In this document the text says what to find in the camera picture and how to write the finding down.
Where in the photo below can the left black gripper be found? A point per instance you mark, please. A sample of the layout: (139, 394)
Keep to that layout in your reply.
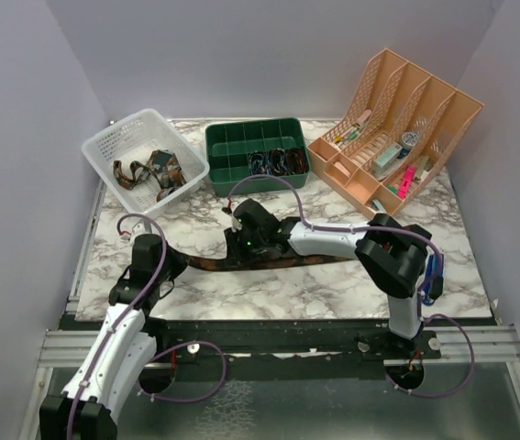
(180, 262)

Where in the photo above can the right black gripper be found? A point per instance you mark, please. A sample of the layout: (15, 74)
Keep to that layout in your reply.
(233, 248)

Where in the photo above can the brown red patterned tie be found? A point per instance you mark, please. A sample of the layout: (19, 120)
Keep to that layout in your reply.
(293, 259)

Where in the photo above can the green compartment tray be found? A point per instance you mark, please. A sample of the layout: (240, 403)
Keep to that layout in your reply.
(244, 157)

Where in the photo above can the white plastic basket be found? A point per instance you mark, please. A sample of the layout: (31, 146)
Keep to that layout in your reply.
(134, 138)

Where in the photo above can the peach desk organizer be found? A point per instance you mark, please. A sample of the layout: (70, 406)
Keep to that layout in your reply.
(402, 126)

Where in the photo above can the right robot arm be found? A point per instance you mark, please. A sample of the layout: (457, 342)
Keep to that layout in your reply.
(393, 255)

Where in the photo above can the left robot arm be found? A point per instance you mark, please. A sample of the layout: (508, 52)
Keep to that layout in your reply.
(89, 405)

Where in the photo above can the brown ties pile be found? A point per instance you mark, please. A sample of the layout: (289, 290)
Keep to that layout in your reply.
(162, 166)

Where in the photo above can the blue rolled tie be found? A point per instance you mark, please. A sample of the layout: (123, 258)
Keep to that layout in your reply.
(259, 164)

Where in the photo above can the brown rolled tie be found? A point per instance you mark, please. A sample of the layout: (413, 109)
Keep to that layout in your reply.
(296, 161)

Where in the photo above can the dark orange rolled tie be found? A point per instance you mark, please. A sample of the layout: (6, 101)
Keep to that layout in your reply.
(277, 165)

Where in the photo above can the pink eraser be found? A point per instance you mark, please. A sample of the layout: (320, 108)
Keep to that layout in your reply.
(341, 168)

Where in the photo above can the white small stapler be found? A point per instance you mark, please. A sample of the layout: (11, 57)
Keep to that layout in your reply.
(376, 206)

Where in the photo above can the teal white box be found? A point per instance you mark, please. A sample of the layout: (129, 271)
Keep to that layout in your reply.
(382, 162)

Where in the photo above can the pink highlighter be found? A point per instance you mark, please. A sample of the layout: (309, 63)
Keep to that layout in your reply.
(406, 182)

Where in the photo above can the round tape tin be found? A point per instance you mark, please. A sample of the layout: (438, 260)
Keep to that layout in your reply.
(407, 142)

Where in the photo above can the blue stapler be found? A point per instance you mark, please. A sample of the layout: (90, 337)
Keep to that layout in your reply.
(433, 281)

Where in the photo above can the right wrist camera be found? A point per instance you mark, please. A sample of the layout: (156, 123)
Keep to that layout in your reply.
(235, 224)

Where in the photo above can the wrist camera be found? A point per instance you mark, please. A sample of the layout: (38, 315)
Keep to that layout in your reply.
(130, 232)
(235, 224)

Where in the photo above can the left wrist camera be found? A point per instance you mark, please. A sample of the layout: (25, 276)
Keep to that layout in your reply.
(130, 232)

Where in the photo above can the black mounting rail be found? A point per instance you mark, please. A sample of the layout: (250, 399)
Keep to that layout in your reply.
(205, 351)

